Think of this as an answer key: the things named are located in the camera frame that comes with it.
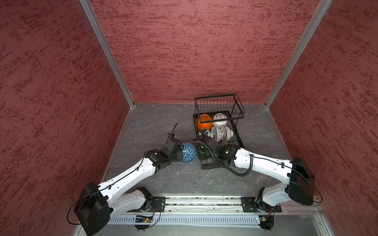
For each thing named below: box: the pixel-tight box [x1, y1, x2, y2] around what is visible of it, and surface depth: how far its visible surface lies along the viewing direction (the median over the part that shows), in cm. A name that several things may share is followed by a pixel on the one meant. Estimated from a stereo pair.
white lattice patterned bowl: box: [220, 124, 232, 143], surface depth 94 cm
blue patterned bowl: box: [181, 142, 197, 165], surface depth 85 cm
